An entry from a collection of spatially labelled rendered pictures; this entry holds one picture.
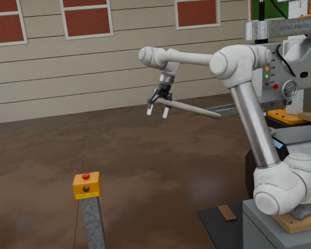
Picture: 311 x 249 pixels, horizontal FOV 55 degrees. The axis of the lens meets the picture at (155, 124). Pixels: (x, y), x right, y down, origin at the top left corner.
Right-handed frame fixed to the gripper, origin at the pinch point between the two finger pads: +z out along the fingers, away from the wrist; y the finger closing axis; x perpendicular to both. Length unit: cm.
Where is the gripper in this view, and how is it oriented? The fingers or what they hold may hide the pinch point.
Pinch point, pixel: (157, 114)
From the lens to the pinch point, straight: 188.9
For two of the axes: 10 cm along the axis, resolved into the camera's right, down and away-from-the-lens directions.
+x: -6.2, -2.6, 7.4
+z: -2.7, 9.6, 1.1
